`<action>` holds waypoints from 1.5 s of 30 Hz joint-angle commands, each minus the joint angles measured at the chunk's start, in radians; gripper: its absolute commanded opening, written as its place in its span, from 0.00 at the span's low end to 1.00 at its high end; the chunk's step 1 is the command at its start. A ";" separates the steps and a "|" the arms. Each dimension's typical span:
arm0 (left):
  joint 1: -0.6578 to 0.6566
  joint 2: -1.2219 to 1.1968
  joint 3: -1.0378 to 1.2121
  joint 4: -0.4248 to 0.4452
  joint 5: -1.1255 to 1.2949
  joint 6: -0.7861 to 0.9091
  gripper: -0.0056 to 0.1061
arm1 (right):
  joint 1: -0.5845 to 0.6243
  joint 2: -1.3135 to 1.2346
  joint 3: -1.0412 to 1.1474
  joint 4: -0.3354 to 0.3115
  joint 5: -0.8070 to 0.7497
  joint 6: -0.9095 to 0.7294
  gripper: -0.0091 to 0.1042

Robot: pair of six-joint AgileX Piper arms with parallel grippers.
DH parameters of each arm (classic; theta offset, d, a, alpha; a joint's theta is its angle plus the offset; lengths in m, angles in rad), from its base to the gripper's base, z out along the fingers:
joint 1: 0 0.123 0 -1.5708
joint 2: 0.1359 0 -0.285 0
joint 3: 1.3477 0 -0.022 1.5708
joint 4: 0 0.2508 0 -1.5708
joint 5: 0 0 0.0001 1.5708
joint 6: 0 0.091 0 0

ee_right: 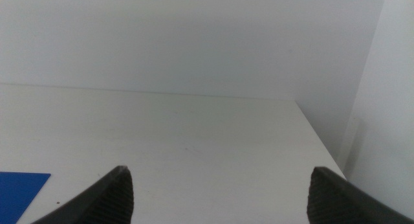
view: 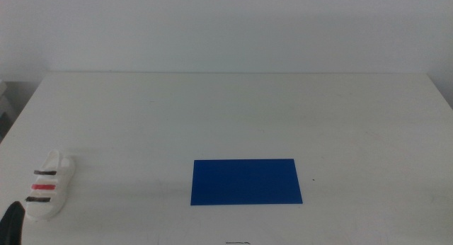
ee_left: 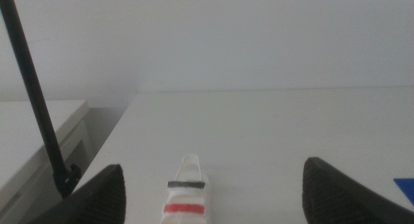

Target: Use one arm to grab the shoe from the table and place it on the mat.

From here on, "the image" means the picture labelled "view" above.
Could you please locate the white shoe with striped straps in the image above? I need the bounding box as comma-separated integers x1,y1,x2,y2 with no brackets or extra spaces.
23,149,76,222

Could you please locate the blue rectangular mat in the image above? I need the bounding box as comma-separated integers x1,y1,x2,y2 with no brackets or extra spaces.
190,158,304,206

